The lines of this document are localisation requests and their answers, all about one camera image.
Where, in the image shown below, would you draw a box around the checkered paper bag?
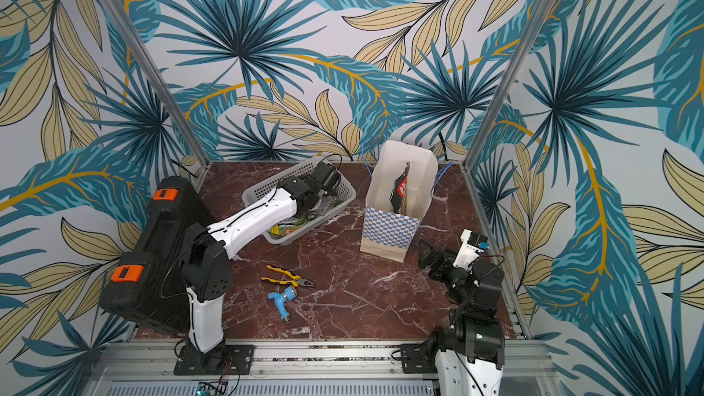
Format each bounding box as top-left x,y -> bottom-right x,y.
360,140 -> 442,262

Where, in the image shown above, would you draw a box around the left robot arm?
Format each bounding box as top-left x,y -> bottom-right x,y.
176,161 -> 341,373

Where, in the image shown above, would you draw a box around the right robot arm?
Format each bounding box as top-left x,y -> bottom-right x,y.
412,238 -> 505,395

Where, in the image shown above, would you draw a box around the light green condiment packet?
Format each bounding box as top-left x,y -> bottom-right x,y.
268,214 -> 315,238

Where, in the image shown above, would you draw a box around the white plastic basket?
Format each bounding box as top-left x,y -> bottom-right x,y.
242,156 -> 357,245

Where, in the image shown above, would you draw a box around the yellow black pliers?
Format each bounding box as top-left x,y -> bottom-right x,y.
260,264 -> 315,288

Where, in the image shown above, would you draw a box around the blue plastic fitting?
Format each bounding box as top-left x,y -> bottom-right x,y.
268,286 -> 297,324

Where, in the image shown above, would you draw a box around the black orange tool case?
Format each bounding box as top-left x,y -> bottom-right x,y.
99,176 -> 215,336

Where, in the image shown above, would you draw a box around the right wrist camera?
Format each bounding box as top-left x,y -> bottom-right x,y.
453,229 -> 489,271

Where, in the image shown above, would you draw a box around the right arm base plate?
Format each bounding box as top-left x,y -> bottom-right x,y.
400,342 -> 442,374

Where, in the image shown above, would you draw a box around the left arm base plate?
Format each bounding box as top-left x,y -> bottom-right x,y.
173,343 -> 255,376

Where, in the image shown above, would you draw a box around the aluminium front rail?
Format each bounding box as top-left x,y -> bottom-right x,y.
83,340 -> 566,395

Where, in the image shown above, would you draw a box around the left aluminium frame post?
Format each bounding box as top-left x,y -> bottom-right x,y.
98,0 -> 210,169

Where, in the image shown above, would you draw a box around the aluminium frame post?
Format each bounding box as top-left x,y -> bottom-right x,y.
463,0 -> 556,173
98,0 -> 210,169

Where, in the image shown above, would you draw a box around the right aluminium frame post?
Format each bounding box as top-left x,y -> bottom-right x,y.
463,0 -> 556,173

